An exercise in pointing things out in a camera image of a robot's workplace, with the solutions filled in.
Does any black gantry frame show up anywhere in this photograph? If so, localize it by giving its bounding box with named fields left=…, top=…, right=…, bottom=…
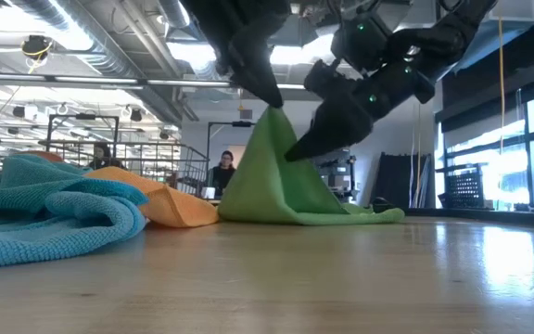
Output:
left=206, top=121, right=268, bottom=199

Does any rectangular metal duct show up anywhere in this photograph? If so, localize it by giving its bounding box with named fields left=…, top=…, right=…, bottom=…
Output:
left=451, top=18, right=502, bottom=74

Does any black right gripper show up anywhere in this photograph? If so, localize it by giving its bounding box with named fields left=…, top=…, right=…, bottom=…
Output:
left=286, top=76, right=402, bottom=162

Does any green microfiber towel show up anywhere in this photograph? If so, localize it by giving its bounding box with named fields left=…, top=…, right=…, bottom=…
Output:
left=217, top=105, right=406, bottom=227

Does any black equipment rack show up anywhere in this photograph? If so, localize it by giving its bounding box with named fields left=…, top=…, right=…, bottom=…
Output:
left=315, top=150, right=359, bottom=205

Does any long linear ceiling light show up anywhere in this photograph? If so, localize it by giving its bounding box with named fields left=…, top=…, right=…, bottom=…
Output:
left=0, top=71, right=308, bottom=92

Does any beige door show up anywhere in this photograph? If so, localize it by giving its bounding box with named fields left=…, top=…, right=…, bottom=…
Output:
left=227, top=144, right=255, bottom=186

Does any light blue microfiber towel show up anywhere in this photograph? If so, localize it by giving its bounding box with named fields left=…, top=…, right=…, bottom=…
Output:
left=0, top=190, right=147, bottom=271

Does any black perforated crate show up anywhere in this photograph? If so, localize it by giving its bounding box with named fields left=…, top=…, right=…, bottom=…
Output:
left=442, top=167, right=486, bottom=210

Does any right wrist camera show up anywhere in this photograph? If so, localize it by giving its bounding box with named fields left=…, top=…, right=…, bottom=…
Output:
left=303, top=59, right=357, bottom=95

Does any person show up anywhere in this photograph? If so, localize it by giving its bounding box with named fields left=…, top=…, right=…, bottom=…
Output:
left=208, top=149, right=239, bottom=199
left=88, top=141, right=125, bottom=171

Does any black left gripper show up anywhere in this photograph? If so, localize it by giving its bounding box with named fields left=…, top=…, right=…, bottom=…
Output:
left=181, top=0, right=291, bottom=109

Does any orange microfiber towel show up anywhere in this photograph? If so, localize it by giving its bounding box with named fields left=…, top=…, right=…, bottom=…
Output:
left=23, top=149, right=221, bottom=229

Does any black leaning panel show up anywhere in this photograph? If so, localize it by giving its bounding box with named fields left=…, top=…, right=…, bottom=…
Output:
left=371, top=152, right=430, bottom=209

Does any black ceiling camera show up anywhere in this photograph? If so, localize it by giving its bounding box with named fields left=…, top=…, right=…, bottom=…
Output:
left=19, top=34, right=55, bottom=62

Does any wire mesh basket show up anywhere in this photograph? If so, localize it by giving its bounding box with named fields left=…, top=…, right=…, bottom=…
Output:
left=39, top=138, right=210, bottom=199

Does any teal microfiber towel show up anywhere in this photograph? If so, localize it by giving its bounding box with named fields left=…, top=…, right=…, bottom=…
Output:
left=0, top=154, right=150, bottom=224

